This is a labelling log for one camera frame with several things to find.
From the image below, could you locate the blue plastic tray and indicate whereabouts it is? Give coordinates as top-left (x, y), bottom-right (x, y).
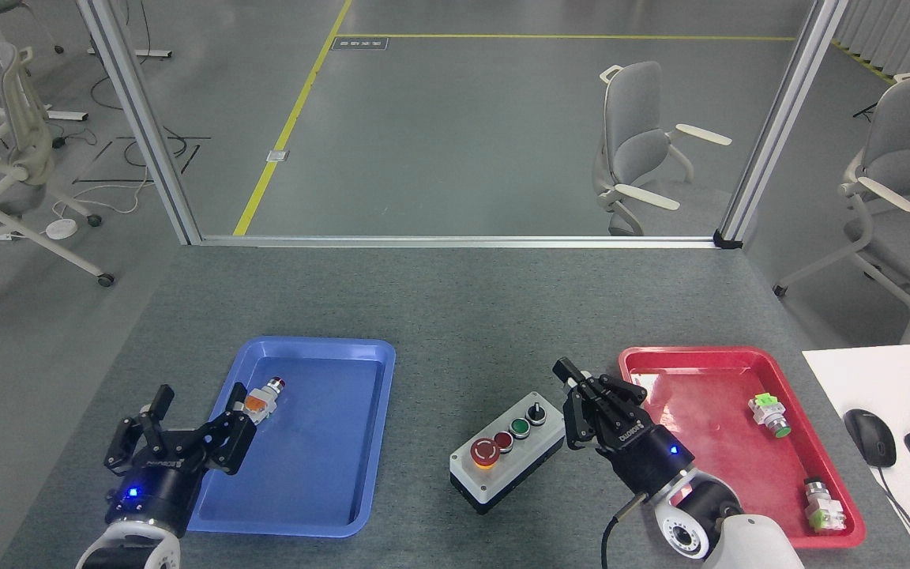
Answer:
top-left (186, 336), bottom-right (397, 539)

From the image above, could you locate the red plastic tray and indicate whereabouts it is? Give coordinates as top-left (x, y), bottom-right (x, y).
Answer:
top-left (618, 345), bottom-right (867, 550)

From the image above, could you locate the white mesh office chair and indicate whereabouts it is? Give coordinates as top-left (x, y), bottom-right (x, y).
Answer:
top-left (0, 43), bottom-right (116, 329)

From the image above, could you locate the red push button orange block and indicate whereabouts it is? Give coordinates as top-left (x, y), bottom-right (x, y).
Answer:
top-left (243, 378), bottom-right (287, 422)

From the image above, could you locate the black computer mouse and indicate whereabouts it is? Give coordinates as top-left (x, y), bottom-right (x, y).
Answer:
top-left (844, 409), bottom-right (897, 469)

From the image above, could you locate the grey control box with buttons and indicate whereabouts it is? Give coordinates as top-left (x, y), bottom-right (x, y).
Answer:
top-left (449, 391), bottom-right (568, 516)

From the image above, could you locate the grey office chair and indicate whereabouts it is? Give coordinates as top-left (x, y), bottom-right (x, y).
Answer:
top-left (773, 73), bottom-right (910, 345)
top-left (593, 62), bottom-right (733, 236)

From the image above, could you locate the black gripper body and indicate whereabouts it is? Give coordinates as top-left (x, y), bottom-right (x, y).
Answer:
top-left (600, 421), bottom-right (697, 503)
top-left (105, 453), bottom-right (203, 538)

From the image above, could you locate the green push button switch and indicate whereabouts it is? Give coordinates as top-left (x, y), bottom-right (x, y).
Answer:
top-left (747, 393), bottom-right (792, 439)

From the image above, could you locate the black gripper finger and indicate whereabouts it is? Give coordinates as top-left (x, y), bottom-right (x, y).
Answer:
top-left (564, 387), bottom-right (619, 451)
top-left (190, 383), bottom-right (258, 477)
top-left (552, 357), bottom-right (649, 432)
top-left (104, 385), bottom-right (175, 473)

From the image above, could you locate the silver aluminium rail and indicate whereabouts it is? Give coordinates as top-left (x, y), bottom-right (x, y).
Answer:
top-left (198, 235), bottom-right (720, 250)

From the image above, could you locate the white corrugated partition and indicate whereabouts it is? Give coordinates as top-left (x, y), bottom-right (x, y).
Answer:
top-left (830, 0), bottom-right (910, 76)

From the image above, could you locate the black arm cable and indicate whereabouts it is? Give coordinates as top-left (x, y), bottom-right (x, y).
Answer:
top-left (601, 494), bottom-right (650, 569)

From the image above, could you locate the silver push button green block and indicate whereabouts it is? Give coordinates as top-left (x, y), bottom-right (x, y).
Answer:
top-left (803, 477), bottom-right (848, 532)

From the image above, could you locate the silver aluminium post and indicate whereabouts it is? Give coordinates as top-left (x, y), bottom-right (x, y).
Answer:
top-left (714, 0), bottom-right (851, 251)
top-left (76, 0), bottom-right (203, 246)

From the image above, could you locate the white desk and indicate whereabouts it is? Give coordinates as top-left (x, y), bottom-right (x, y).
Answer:
top-left (801, 341), bottom-right (910, 569)

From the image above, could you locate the white desk foot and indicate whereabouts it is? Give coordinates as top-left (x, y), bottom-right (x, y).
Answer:
top-left (0, 109), bottom-right (89, 122)
top-left (88, 47), bottom-right (173, 60)

